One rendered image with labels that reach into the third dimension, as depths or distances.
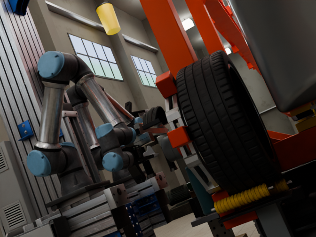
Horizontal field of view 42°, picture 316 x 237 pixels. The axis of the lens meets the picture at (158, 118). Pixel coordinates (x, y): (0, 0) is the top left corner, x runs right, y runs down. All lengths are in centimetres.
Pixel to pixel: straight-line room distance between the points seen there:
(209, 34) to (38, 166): 304
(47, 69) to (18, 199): 80
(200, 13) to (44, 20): 466
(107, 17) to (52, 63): 898
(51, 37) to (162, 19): 606
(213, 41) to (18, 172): 278
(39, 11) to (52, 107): 704
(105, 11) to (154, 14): 820
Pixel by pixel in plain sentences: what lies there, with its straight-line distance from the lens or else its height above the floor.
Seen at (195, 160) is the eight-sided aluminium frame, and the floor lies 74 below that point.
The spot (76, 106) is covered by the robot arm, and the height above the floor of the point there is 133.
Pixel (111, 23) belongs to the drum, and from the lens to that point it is 1066.
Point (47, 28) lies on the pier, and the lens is 859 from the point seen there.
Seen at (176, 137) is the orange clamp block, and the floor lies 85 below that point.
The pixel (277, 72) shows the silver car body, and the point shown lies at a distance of 104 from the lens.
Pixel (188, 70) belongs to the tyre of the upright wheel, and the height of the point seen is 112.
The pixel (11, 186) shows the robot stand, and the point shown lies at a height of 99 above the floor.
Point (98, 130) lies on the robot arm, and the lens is 166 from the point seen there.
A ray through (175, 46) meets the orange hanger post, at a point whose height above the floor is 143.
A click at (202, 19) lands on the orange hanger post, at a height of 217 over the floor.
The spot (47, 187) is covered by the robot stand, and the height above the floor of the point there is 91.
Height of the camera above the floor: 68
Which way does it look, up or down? 9 degrees up
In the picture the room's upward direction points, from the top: 23 degrees counter-clockwise
